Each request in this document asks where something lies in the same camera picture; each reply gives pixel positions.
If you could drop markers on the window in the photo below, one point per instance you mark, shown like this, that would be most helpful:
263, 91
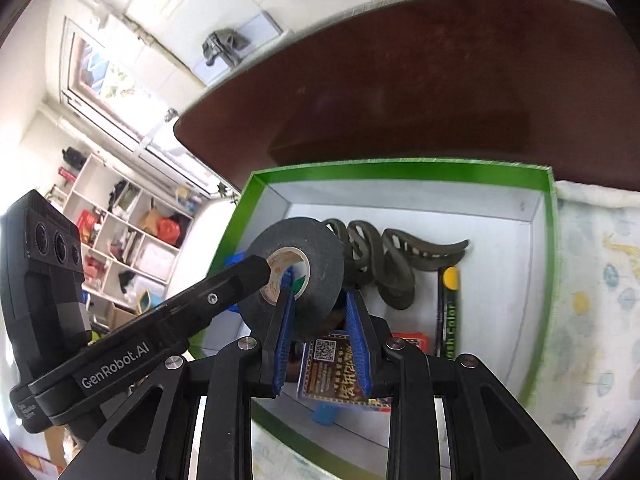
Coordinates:
110, 90

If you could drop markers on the black tape roll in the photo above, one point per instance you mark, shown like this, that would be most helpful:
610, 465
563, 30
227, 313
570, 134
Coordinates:
322, 260

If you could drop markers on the dark brown wooden board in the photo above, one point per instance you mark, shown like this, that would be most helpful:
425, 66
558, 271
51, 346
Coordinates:
400, 85

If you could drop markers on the small blue cardboard box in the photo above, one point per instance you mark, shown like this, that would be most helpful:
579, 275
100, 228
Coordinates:
326, 414

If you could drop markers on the red bag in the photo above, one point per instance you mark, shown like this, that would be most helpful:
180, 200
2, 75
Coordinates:
170, 231

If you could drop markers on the brown patterned hair claw clip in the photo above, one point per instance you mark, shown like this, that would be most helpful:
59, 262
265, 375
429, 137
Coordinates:
400, 285

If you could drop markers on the white cubby shelf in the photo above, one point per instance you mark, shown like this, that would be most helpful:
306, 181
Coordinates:
130, 240

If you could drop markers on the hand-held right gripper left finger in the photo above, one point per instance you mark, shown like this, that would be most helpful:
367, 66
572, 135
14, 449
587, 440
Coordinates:
282, 320

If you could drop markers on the green cardboard box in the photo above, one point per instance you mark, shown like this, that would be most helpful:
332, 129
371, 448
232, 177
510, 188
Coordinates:
400, 170

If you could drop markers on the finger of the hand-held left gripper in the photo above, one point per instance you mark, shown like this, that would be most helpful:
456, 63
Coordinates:
220, 292

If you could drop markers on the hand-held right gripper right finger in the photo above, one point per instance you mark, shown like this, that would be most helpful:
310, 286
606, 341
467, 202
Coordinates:
358, 335

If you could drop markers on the black marker with blue cap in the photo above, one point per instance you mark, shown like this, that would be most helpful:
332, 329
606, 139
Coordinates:
448, 315

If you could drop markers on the grey wall fixture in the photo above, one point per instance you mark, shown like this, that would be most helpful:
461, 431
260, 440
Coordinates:
222, 46

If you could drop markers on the small green plastic box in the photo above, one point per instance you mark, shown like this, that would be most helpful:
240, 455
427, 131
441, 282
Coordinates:
299, 286

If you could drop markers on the orange card box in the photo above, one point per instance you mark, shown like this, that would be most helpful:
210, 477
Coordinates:
325, 372

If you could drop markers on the printed blanket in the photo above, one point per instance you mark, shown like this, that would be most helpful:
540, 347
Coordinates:
590, 310

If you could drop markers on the blue plastic box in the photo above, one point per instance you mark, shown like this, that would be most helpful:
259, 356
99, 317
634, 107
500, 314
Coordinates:
235, 259

